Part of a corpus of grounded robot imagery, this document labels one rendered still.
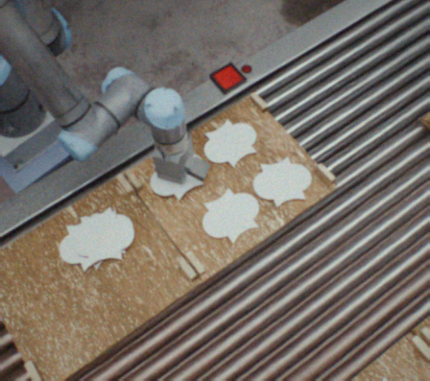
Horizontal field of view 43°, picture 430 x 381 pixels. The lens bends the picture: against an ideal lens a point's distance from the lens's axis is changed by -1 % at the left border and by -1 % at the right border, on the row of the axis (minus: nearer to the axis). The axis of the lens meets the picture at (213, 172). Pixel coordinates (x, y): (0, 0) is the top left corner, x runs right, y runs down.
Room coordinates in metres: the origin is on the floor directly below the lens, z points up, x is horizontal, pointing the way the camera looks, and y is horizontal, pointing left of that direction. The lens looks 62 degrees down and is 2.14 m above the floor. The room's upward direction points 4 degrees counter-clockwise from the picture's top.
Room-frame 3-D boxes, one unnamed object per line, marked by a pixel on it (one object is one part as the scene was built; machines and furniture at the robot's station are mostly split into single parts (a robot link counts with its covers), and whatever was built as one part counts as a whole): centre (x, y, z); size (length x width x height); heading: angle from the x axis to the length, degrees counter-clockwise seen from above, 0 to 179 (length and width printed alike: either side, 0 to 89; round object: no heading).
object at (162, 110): (0.64, 0.09, 1.21); 0.09 x 0.08 x 0.11; 47
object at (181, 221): (0.63, -0.04, 0.93); 0.41 x 0.35 x 0.02; 122
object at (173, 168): (0.63, 0.07, 1.05); 0.12 x 0.09 x 0.16; 67
